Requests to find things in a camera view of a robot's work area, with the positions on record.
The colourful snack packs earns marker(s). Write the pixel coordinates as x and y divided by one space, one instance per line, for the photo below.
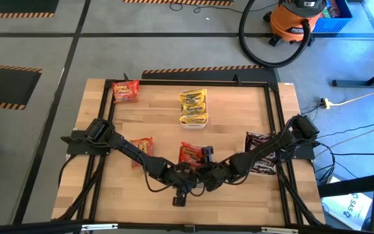
331 9

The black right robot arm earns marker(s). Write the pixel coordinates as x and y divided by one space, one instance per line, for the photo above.
271 146

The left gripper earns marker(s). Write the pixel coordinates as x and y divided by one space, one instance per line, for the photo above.
181 191

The black floor beam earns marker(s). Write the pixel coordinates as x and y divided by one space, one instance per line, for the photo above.
352 186

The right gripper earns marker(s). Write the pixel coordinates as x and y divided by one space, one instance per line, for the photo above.
208 160

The black hazard-striped floor mat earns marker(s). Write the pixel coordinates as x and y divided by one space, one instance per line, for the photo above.
174 2
206 75
5 84
11 6

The black table rail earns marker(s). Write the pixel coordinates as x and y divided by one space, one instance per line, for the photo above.
44 227

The yellow power strip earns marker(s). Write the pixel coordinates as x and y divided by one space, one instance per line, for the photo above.
326 103

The black aluminium table frame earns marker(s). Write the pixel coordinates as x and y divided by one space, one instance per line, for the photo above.
213 83

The white cardboard box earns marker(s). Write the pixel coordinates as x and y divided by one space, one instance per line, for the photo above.
346 208

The blue plastic crate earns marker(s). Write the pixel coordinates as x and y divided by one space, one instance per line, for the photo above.
336 24

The white plastic bin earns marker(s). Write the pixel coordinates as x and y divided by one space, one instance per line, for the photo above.
179 147
261 174
193 126

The silver metal bracket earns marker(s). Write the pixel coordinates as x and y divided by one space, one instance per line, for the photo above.
279 230
99 227

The black desk leg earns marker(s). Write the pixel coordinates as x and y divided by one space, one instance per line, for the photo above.
362 83

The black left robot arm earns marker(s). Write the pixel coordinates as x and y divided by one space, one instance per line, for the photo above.
132 152

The orange shop vacuum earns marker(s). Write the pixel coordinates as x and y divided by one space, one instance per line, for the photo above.
287 22

